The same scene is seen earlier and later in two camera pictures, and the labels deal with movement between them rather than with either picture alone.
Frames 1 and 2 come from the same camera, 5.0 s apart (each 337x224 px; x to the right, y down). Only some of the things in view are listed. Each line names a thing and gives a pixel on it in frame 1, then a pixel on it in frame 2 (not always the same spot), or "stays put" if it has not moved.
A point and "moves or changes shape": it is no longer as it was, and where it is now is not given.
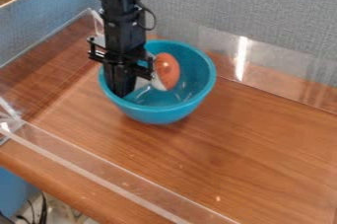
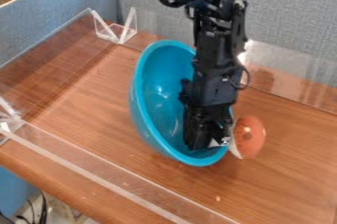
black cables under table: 44,215 stays put
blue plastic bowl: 175,105 moves or changes shape
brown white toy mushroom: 167,72 → 248,136
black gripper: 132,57 → 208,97
